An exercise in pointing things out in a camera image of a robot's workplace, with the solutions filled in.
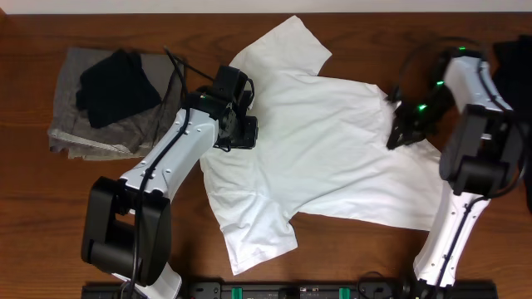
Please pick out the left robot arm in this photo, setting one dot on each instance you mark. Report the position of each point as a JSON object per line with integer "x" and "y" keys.
{"x": 127, "y": 231}

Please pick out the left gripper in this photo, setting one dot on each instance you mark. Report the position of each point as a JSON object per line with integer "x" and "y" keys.
{"x": 250, "y": 138}

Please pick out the black garment at right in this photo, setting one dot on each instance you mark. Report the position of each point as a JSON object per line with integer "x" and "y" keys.
{"x": 513, "y": 81}

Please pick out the folded black cloth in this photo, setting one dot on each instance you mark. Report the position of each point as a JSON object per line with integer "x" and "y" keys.
{"x": 114, "y": 89}

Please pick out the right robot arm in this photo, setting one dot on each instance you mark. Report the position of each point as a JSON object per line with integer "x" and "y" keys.
{"x": 482, "y": 160}

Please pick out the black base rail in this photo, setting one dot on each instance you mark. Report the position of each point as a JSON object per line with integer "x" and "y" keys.
{"x": 370, "y": 288}

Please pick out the white t-shirt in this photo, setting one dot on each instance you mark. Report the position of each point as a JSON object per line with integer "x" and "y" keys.
{"x": 321, "y": 149}

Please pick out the folded grey trousers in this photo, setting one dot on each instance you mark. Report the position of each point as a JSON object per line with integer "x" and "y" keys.
{"x": 132, "y": 137}

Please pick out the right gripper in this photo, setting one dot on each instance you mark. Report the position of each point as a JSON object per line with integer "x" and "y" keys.
{"x": 408, "y": 133}

